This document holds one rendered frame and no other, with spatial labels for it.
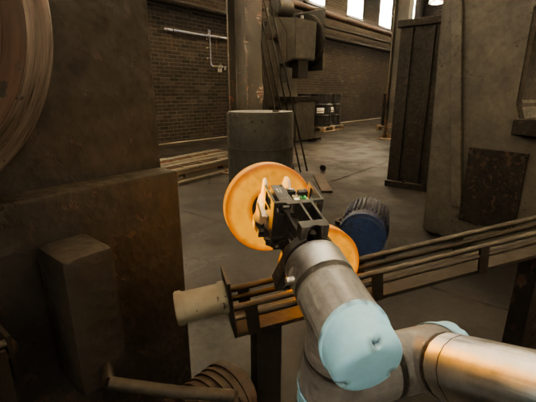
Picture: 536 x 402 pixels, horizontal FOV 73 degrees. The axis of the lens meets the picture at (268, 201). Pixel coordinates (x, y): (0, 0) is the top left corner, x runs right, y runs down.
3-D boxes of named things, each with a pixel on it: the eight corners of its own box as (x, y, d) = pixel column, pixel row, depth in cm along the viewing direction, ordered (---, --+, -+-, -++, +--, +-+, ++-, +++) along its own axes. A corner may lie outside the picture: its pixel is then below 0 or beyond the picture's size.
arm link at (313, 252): (348, 302, 45) (285, 313, 43) (333, 277, 49) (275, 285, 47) (360, 255, 42) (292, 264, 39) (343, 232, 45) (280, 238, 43)
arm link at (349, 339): (325, 407, 35) (339, 349, 30) (289, 318, 44) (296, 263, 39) (396, 389, 37) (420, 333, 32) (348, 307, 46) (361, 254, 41)
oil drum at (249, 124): (215, 209, 338) (211, 109, 313) (258, 195, 382) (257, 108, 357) (265, 222, 302) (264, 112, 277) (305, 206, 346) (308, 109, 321)
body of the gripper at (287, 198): (310, 179, 54) (345, 224, 44) (303, 226, 59) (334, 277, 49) (261, 182, 52) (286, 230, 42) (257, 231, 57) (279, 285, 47)
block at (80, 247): (56, 371, 64) (31, 243, 57) (100, 347, 70) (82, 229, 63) (84, 402, 57) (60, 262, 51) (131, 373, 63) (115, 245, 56)
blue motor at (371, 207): (334, 262, 232) (337, 210, 223) (346, 230, 284) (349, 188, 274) (385, 269, 223) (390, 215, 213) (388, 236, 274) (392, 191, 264)
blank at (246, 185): (217, 166, 62) (220, 169, 59) (303, 156, 65) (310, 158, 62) (226, 251, 66) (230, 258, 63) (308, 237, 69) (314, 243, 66)
